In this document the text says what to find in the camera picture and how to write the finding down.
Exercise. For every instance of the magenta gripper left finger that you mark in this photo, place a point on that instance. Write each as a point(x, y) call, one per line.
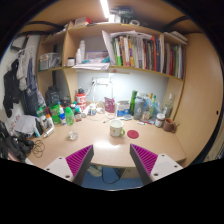
point(73, 167)

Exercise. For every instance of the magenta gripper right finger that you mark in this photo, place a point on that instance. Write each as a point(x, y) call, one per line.
point(150, 166)

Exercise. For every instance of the grey water bottle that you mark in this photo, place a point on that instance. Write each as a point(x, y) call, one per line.
point(138, 108)

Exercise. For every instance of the dark red round coaster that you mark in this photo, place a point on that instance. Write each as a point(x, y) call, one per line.
point(133, 134)

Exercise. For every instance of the white lidded jar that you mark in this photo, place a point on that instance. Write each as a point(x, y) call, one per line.
point(159, 120)

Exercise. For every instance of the clear bottle green label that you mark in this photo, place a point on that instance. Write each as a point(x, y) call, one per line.
point(69, 116)

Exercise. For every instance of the brown ceramic mug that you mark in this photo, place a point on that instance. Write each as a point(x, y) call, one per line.
point(169, 125)

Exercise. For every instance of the white blue carton box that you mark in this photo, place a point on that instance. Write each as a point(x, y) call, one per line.
point(122, 108)

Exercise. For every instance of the green lidded jar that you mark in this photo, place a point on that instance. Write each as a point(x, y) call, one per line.
point(54, 111)

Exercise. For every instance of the clear tall bottle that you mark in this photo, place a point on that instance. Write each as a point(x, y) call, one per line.
point(168, 106)

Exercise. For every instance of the magenta snack bag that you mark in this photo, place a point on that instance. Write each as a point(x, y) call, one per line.
point(109, 105)

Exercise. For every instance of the red white cylindrical container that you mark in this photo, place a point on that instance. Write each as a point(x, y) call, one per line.
point(81, 100)

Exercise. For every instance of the dark green glass bottle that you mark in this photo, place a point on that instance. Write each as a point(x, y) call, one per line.
point(132, 102)

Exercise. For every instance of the white power strip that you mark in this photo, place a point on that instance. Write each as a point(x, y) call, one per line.
point(100, 81)

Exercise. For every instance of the hanging dark clothes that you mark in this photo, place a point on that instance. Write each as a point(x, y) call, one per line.
point(20, 86)

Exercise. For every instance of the white spray bottle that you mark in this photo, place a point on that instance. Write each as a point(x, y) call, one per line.
point(80, 54)

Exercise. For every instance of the clear plastic storage box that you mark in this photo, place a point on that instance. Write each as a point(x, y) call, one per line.
point(49, 60)

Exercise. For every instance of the row of books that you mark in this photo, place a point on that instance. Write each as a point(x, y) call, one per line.
point(139, 50)

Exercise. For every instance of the wooden shelf unit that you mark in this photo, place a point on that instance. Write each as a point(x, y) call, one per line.
point(70, 39)

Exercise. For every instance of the white mug green handle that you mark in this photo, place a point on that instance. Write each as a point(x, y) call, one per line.
point(116, 128)

